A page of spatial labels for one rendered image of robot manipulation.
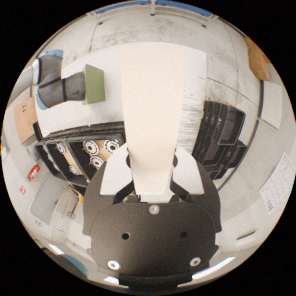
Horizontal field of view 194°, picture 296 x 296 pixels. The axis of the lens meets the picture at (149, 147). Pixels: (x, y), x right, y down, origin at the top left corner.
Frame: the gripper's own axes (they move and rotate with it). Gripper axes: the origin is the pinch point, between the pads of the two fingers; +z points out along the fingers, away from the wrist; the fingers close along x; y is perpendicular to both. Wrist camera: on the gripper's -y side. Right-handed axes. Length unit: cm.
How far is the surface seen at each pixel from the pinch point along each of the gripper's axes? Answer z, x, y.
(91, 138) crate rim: 15.9, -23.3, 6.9
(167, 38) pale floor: 109, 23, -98
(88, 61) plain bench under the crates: 39, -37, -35
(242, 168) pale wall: 84, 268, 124
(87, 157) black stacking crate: 24, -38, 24
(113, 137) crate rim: 15.8, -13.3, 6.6
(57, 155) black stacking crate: 21, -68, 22
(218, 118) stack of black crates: 60, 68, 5
